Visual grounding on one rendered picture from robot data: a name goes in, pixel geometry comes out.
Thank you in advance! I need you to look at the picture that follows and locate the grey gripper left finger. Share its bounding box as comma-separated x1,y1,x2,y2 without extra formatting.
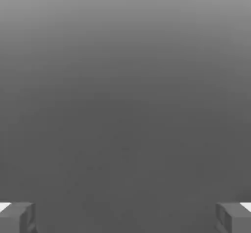
0,201,38,233

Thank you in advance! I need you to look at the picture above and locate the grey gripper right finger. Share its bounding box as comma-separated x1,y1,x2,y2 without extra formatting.
214,202,251,233

